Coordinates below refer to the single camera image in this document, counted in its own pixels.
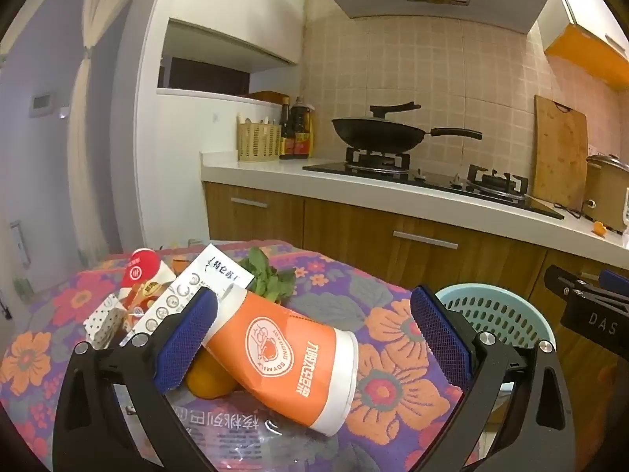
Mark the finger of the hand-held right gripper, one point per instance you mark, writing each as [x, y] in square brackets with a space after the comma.
[565, 282]
[616, 282]

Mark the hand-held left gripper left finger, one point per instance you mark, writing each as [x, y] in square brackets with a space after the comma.
[189, 334]

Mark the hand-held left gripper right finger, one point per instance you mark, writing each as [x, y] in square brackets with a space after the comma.
[442, 337]

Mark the light blue plastic basket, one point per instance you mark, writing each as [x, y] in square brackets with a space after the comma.
[496, 314]

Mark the orange paper cup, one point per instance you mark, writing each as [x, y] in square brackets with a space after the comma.
[275, 354]

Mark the green leaf vegetable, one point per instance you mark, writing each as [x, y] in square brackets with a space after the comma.
[268, 278]

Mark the large panda snack packet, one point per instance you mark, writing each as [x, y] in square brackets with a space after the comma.
[147, 296]

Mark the small orange fruit piece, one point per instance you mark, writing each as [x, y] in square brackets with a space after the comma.
[599, 228]

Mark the floral tablecloth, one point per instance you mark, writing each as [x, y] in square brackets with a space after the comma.
[386, 305]

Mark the white paper card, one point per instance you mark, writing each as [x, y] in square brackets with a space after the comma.
[216, 268]

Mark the red and white paper cup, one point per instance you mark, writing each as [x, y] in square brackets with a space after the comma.
[137, 268]

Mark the dotted snack wrapper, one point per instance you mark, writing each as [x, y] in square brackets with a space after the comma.
[103, 324]

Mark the beige rice cooker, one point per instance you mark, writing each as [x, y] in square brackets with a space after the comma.
[607, 191]

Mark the clear printed plastic bag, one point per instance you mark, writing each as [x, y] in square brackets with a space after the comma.
[231, 432]

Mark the wooden cutting board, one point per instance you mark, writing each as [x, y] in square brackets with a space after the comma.
[560, 157]

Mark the wooden kitchen base cabinet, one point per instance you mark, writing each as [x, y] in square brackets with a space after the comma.
[344, 226]

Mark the black gas stove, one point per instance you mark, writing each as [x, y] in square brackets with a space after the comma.
[432, 179]

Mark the white kitchen countertop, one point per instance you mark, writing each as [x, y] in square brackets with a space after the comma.
[255, 169]

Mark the beige utensil basket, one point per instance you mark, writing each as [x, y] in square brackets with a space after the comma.
[258, 142]

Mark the black wok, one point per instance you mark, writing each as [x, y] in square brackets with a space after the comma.
[378, 135]

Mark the dark sauce bottle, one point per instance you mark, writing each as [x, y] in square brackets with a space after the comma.
[285, 132]

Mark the white curtain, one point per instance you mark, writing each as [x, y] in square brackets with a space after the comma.
[88, 132]

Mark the cooking oil bottle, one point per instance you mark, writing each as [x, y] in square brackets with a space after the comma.
[302, 132]

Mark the brown box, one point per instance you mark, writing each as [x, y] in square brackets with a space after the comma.
[268, 97]

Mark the grey wall box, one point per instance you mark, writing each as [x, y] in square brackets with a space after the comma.
[17, 243]

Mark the orange wall cabinet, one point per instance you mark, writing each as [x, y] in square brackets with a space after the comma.
[585, 49]

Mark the wall switch panel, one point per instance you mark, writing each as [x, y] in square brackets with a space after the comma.
[42, 105]

